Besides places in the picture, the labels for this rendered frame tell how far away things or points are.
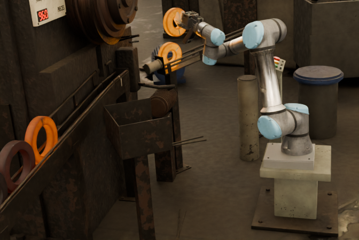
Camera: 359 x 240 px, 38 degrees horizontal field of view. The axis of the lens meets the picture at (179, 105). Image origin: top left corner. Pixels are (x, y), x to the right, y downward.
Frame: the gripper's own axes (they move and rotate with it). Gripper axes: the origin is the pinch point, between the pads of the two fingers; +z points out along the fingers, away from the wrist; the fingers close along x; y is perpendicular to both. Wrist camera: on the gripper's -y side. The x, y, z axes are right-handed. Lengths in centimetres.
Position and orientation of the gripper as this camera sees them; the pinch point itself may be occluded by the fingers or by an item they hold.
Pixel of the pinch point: (175, 18)
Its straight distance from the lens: 287.8
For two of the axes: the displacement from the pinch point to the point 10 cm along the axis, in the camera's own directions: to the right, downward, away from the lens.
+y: 1.0, -8.5, -5.1
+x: -7.6, 2.6, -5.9
